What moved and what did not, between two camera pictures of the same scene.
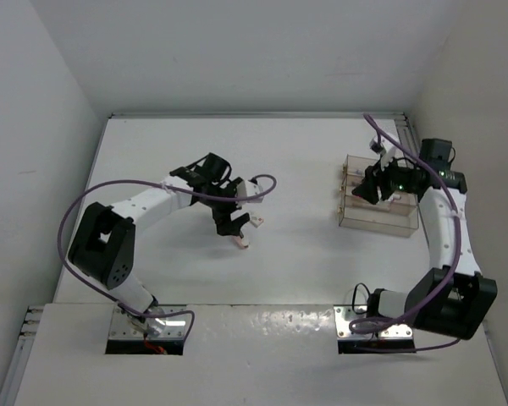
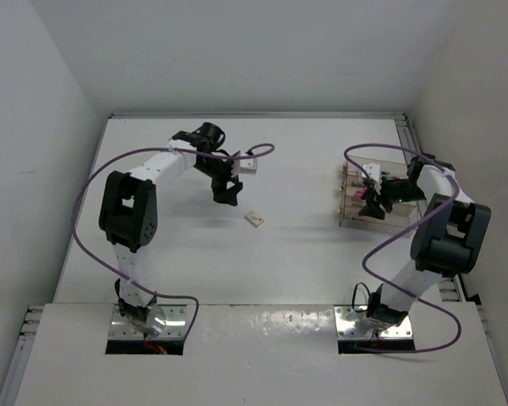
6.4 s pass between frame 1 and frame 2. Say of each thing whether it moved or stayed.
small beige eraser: stayed
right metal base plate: stayed
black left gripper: moved
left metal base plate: stayed
